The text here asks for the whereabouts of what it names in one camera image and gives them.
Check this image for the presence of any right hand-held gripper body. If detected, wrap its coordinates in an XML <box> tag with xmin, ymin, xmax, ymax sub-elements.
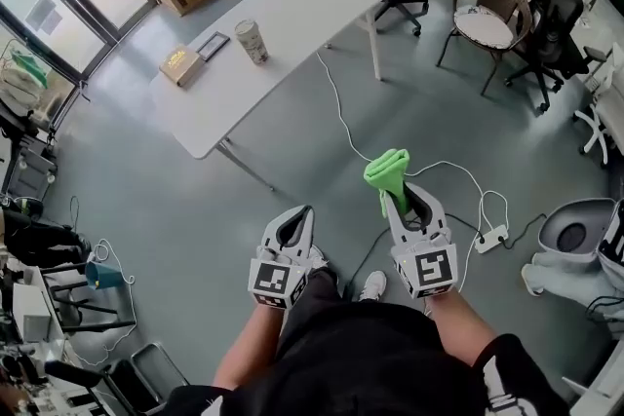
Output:
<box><xmin>389</xmin><ymin>222</ymin><xmax>459</xmax><ymax>300</ymax></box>

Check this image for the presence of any person's right forearm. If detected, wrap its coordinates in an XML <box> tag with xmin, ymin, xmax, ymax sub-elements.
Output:
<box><xmin>427</xmin><ymin>286</ymin><xmax>499</xmax><ymax>367</ymax></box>

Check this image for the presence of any white round seat cushion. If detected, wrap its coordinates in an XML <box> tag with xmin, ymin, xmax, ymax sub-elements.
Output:
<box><xmin>453</xmin><ymin>5</ymin><xmax>515</xmax><ymax>49</ymax></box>

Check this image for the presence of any black picture frame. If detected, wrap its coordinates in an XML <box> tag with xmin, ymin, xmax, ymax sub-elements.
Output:
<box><xmin>196</xmin><ymin>31</ymin><xmax>231</xmax><ymax>63</ymax></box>

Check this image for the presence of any clothes rack with bags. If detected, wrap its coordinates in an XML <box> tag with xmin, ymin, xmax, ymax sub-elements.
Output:
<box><xmin>0</xmin><ymin>38</ymin><xmax>50</xmax><ymax>113</ymax></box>

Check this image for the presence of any person's black clothing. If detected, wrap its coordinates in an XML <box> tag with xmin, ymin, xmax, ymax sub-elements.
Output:
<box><xmin>160</xmin><ymin>266</ymin><xmax>571</xmax><ymax>416</ymax></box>

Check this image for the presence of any person's left forearm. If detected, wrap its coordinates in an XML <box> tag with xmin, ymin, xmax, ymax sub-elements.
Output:
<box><xmin>212</xmin><ymin>301</ymin><xmax>287</xmax><ymax>392</ymax></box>

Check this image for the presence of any white power cable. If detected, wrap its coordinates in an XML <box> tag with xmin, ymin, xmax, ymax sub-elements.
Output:
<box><xmin>315</xmin><ymin>51</ymin><xmax>511</xmax><ymax>282</ymax></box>

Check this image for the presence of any grey wheeled cart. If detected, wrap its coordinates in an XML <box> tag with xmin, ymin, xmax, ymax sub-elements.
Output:
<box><xmin>0</xmin><ymin>131</ymin><xmax>59</xmax><ymax>202</ymax></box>

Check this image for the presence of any teal bucket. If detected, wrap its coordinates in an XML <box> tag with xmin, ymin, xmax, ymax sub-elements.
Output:
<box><xmin>84</xmin><ymin>259</ymin><xmax>124</xmax><ymax>292</ymax></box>

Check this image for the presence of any black stool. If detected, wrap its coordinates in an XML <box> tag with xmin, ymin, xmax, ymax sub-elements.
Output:
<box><xmin>41</xmin><ymin>260</ymin><xmax>137</xmax><ymax>333</ymax></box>

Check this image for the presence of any beige lidded cup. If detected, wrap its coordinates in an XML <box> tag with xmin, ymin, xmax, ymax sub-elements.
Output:
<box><xmin>234</xmin><ymin>18</ymin><xmax>270</xmax><ymax>66</ymax></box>

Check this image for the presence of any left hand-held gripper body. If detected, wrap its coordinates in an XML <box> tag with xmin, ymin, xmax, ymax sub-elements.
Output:
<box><xmin>247</xmin><ymin>233</ymin><xmax>316</xmax><ymax>311</ymax></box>

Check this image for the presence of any green hanging bag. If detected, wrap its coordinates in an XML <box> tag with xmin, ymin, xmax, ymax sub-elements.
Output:
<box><xmin>10</xmin><ymin>51</ymin><xmax>50</xmax><ymax>90</ymax></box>

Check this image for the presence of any black metal-frame chair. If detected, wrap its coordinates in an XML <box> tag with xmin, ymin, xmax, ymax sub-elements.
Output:
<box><xmin>43</xmin><ymin>341</ymin><xmax>190</xmax><ymax>416</ymax></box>

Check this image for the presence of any white chair base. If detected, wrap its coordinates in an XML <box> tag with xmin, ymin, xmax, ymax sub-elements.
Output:
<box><xmin>573</xmin><ymin>104</ymin><xmax>616</xmax><ymax>168</ymax></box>

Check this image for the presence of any brown gold-printed book box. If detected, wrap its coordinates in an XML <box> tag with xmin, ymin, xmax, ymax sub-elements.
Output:
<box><xmin>159</xmin><ymin>43</ymin><xmax>204</xmax><ymax>89</ymax></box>

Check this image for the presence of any white power strip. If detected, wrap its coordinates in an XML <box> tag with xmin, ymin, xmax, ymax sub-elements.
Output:
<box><xmin>474</xmin><ymin>228</ymin><xmax>510</xmax><ymax>255</ymax></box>

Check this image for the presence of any person's right white shoe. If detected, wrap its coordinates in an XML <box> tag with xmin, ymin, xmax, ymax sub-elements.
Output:
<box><xmin>358</xmin><ymin>270</ymin><xmax>388</xmax><ymax>303</ymax></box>

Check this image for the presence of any person's left white shoe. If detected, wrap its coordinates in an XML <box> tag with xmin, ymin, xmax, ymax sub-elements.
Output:
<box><xmin>308</xmin><ymin>245</ymin><xmax>330</xmax><ymax>272</ymax></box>

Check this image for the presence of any green cloth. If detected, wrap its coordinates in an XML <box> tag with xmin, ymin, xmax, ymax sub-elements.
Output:
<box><xmin>363</xmin><ymin>148</ymin><xmax>411</xmax><ymax>219</ymax></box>

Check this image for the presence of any person's white shoe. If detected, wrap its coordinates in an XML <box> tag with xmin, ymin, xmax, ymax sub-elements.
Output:
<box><xmin>308</xmin><ymin>245</ymin><xmax>330</xmax><ymax>272</ymax></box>
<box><xmin>358</xmin><ymin>270</ymin><xmax>388</xmax><ymax>303</ymax></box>

